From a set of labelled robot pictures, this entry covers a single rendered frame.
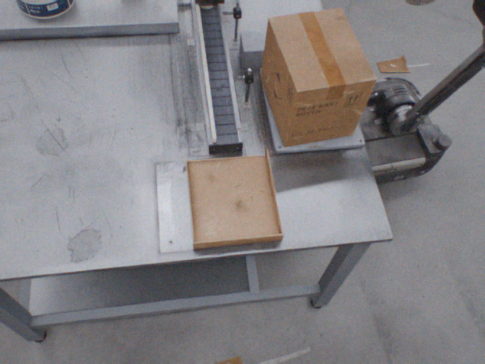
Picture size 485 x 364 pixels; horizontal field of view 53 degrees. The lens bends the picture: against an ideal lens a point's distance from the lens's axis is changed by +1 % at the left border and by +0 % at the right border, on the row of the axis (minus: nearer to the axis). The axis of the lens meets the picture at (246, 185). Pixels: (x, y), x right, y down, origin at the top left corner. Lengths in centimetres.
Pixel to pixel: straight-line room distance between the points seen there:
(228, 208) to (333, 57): 54
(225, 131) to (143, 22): 56
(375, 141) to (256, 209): 112
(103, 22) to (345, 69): 91
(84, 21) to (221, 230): 94
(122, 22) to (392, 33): 196
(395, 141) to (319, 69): 112
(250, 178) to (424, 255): 123
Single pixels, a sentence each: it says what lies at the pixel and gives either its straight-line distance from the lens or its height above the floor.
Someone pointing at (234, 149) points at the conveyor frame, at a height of 85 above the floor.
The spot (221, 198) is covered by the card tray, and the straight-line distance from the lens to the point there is 149.
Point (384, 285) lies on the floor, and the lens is 239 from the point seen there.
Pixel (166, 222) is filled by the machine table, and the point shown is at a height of 83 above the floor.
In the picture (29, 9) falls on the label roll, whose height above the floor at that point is 91.
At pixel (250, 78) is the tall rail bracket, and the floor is 97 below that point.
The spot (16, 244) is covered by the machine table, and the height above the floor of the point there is 83.
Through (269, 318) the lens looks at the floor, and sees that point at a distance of 223.
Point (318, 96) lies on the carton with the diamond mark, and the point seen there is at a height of 109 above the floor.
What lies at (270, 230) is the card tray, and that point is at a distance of 145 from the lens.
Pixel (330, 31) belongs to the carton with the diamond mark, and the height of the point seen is 112.
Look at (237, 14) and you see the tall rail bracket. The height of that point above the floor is 96.
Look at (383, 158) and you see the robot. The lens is 242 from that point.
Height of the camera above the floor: 214
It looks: 60 degrees down
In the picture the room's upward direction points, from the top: 8 degrees clockwise
